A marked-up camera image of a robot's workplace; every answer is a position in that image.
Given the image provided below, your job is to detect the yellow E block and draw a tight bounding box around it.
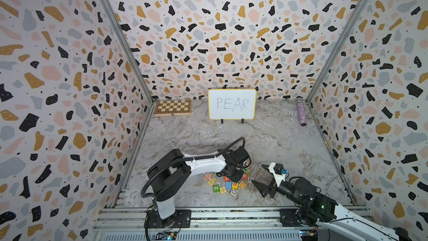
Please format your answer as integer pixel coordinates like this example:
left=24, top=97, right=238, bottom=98
left=231, top=183, right=239, bottom=190

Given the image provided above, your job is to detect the wooden chessboard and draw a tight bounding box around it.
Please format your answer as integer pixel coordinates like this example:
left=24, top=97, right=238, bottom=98
left=154, top=99, right=192, bottom=117

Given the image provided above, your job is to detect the pink speckled bottle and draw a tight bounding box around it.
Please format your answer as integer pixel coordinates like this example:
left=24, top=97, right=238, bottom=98
left=296, top=97, right=307, bottom=126

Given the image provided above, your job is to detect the wooden block blue circle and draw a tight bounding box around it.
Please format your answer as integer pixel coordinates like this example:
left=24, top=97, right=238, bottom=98
left=229, top=189, right=238, bottom=198

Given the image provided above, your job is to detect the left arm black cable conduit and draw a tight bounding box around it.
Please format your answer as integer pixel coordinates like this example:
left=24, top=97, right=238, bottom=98
left=140, top=137, right=246, bottom=199

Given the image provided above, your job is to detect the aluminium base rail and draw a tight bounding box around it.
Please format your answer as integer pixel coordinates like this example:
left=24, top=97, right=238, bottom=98
left=90, top=205, right=379, bottom=241

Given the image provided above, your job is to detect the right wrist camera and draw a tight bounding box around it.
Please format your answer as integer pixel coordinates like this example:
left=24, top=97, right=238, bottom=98
left=268, top=162, right=289, bottom=187

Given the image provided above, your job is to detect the wooden H block pink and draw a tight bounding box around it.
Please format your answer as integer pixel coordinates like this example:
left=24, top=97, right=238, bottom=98
left=204, top=173, right=212, bottom=180

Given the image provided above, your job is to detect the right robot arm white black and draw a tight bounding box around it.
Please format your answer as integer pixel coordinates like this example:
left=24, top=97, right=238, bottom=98
left=251, top=162, right=410, bottom=241

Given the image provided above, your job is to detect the plain blue block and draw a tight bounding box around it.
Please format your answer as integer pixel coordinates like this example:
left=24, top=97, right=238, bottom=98
left=225, top=181, right=233, bottom=189

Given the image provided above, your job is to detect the wooden block orange Q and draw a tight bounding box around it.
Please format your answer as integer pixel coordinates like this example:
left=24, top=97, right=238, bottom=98
left=239, top=181, right=246, bottom=190

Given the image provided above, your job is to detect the wooden divide sign block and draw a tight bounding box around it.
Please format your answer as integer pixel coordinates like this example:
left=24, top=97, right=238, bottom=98
left=207, top=179, right=216, bottom=186

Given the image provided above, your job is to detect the whiteboard with yellow frame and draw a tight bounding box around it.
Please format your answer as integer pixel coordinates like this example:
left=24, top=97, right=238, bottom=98
left=208, top=89, right=257, bottom=121

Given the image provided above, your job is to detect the green 2 block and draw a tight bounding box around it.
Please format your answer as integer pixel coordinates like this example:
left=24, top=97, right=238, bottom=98
left=212, top=185, right=220, bottom=193

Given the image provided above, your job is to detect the wooden block yellow pattern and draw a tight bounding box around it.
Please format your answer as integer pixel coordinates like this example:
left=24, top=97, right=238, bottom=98
left=220, top=186, right=227, bottom=194

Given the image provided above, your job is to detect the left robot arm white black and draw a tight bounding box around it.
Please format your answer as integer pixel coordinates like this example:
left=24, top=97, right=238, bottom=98
left=140, top=146, right=252, bottom=220

